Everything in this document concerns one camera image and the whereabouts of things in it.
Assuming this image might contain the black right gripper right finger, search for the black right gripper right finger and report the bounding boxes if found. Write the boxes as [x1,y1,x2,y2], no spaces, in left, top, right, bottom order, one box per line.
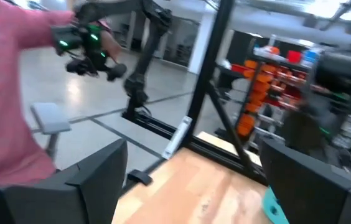
[259,138,351,224]

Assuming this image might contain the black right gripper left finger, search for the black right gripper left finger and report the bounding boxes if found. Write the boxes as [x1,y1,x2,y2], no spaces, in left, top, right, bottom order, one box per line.
[6,138,129,224]

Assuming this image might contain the teal foam die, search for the teal foam die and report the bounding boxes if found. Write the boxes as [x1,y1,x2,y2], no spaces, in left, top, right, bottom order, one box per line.
[261,185,289,224]

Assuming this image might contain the black table edge clip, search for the black table edge clip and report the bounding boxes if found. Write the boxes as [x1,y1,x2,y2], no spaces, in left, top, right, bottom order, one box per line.
[126,169,153,187]

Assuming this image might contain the shelf rack with orange bins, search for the shelf rack with orange bins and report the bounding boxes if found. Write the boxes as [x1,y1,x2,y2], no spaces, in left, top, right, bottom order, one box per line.
[215,29,322,141]

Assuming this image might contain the person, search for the person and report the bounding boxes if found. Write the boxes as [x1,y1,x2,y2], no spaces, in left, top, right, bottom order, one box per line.
[0,0,124,187]

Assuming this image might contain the white frame label bracket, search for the white frame label bracket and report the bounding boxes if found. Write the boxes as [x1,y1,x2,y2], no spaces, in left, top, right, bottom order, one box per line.
[162,115,193,161]

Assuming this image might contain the black aluminium table frame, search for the black aluminium table frame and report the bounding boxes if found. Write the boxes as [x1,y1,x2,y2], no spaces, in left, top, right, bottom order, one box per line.
[122,0,268,186]

